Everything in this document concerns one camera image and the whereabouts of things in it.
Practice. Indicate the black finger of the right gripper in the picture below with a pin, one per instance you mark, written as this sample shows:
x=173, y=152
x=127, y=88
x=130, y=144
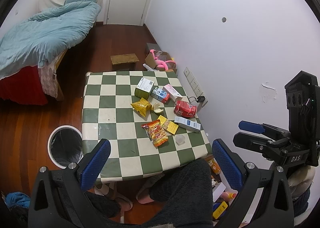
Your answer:
x=251, y=142

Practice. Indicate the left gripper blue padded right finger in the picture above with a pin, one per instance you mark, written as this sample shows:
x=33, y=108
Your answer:
x=230, y=163

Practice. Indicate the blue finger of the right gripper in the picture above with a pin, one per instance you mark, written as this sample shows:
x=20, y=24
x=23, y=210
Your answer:
x=251, y=127

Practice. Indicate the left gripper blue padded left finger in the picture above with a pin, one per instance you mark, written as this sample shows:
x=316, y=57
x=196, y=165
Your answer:
x=92, y=164

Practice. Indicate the orange chips bag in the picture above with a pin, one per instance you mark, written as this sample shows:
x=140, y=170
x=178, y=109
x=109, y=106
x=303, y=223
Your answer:
x=155, y=132

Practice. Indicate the red soda can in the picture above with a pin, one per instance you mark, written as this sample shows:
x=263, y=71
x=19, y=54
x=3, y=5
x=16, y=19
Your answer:
x=184, y=109

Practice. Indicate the green white medicine box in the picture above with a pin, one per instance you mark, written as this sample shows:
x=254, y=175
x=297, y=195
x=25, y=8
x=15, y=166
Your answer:
x=144, y=88

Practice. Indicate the white round trash bin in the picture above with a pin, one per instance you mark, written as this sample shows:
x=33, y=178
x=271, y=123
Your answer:
x=65, y=146

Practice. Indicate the yellow box on floor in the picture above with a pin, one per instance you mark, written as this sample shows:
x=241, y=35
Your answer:
x=219, y=209

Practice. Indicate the clear plastic cup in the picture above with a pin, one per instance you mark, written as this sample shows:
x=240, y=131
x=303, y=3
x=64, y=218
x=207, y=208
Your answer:
x=180, y=139

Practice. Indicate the white blue long box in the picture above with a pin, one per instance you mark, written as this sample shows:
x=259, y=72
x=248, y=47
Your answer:
x=187, y=124

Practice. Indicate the black plug adapter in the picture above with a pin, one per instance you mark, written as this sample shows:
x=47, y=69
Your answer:
x=200, y=99

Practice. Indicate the yellow flat packet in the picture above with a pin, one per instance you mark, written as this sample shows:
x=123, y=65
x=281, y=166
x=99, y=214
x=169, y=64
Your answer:
x=168, y=125

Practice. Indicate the green white checkered tablecloth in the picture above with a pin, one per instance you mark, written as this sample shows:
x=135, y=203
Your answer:
x=107, y=114

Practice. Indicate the blue cloth pile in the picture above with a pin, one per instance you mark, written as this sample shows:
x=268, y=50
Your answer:
x=17, y=199

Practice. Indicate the yellow snack bag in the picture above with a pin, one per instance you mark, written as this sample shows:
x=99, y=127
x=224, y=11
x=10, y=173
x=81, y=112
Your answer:
x=142, y=106

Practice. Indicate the pink white box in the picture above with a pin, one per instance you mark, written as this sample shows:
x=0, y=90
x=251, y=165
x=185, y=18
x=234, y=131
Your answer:
x=173, y=93

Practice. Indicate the blue red milk carton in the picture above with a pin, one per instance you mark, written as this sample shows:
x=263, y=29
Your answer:
x=160, y=95

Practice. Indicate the red bed sheet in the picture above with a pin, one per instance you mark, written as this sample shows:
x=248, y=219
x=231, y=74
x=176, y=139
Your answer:
x=24, y=87

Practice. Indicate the patterned grey pink blanket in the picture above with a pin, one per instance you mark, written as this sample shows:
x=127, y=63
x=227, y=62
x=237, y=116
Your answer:
x=48, y=78

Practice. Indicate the small wooden stool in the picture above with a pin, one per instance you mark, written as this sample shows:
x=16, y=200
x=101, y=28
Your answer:
x=124, y=62

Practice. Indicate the pink plush toy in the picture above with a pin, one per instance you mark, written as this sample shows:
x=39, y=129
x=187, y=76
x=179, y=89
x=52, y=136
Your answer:
x=166, y=65

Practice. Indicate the open cardboard box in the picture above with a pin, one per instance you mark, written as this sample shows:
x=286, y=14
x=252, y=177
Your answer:
x=163, y=56

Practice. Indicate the light blue duvet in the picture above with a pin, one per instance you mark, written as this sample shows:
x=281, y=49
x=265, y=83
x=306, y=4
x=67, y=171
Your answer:
x=38, y=40

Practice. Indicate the white wall power strip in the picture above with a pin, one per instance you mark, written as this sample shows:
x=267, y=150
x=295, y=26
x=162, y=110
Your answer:
x=195, y=86

